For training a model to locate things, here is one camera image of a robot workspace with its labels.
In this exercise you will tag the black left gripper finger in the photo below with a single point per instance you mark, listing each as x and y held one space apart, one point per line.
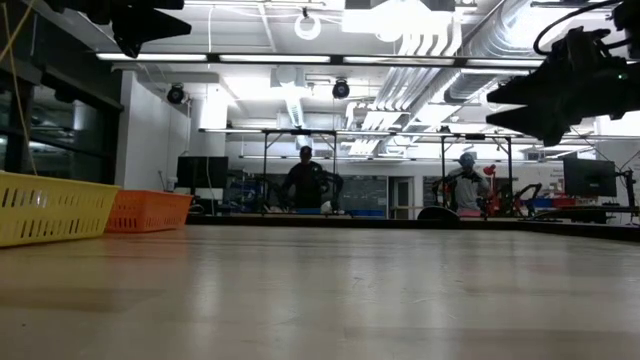
142 27

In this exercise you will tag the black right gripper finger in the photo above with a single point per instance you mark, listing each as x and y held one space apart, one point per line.
520 92
530 122

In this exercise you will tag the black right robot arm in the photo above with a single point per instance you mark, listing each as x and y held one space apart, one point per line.
631 20

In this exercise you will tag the overhead light bar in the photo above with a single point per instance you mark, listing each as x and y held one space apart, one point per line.
150 57

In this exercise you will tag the black computer monitor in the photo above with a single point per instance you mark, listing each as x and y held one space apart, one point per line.
200 172
590 177

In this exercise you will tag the person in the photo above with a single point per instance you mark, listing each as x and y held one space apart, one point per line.
467 187
306 182

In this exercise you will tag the black arched clamp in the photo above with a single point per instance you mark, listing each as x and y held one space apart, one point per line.
192 209
437 214

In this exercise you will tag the orange plastic basket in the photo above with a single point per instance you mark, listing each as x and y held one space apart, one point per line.
147 212

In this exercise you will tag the yellow plastic basket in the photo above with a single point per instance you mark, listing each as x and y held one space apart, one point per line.
50 210

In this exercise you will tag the silver ventilation duct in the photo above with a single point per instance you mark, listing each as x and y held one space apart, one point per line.
475 80

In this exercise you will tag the black background rig frame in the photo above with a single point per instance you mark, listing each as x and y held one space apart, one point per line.
300 132
510 175

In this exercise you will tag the black ceiling camera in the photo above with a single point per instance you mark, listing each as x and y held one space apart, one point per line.
341 89
176 94

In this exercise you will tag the black table frame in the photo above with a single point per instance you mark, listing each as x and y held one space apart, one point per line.
300 220

